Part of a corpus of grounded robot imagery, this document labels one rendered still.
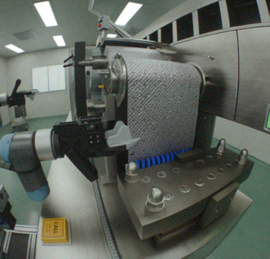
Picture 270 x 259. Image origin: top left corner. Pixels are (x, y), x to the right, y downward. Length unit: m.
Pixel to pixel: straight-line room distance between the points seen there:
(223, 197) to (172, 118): 0.25
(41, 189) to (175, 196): 0.33
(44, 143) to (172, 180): 0.30
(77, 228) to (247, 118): 0.57
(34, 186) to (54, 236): 0.13
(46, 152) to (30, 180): 0.10
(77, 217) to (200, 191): 0.33
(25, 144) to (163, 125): 0.35
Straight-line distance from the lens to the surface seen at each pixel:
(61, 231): 0.40
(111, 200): 0.46
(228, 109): 0.50
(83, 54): 0.66
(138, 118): 0.35
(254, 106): 0.45
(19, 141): 0.35
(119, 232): 0.39
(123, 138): 0.33
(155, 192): 0.24
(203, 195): 0.32
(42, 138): 0.33
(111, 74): 0.35
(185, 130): 0.45
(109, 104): 0.40
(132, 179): 0.32
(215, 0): 0.62
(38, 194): 0.41
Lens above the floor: 1.24
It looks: 17 degrees down
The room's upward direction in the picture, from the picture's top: straight up
